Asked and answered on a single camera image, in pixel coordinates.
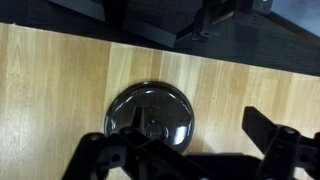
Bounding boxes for black stand base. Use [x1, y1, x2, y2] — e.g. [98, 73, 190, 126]
[175, 0, 275, 43]

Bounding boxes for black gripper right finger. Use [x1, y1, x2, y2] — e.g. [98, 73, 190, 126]
[241, 106, 320, 180]

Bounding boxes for black glass pot lid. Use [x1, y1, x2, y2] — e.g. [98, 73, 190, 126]
[103, 80, 196, 155]

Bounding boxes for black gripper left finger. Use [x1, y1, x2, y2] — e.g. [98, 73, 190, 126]
[61, 105, 211, 180]

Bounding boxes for black flat panel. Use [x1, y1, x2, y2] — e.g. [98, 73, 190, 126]
[48, 0, 178, 50]

